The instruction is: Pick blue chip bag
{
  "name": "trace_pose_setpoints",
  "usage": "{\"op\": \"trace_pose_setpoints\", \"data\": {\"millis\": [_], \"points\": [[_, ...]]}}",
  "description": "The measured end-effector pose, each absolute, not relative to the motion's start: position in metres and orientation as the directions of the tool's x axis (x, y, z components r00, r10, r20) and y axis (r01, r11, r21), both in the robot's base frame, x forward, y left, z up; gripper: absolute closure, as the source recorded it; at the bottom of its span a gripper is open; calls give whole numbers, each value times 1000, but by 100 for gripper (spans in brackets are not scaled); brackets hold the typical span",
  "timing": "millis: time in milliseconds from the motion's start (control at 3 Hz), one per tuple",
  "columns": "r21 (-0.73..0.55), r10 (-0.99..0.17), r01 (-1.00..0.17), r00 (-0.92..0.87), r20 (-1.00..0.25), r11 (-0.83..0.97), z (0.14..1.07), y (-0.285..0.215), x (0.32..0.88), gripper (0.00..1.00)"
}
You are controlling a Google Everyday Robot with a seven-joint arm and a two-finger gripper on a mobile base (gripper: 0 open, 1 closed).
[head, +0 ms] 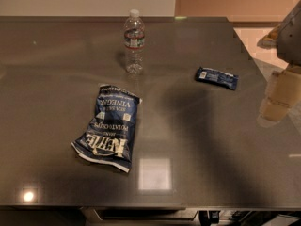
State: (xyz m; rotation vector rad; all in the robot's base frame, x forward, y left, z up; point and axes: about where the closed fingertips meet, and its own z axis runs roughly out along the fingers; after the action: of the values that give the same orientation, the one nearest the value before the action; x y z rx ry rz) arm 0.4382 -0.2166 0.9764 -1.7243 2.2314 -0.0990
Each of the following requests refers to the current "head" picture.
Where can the small blue snack wrapper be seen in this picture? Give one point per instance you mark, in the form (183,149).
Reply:
(213,76)

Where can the blue kettle chip bag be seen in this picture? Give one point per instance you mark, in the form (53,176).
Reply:
(109,138)

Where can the clear plastic water bottle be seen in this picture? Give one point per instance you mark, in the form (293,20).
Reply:
(134,40)

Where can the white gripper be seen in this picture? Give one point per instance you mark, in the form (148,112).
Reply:
(290,38)

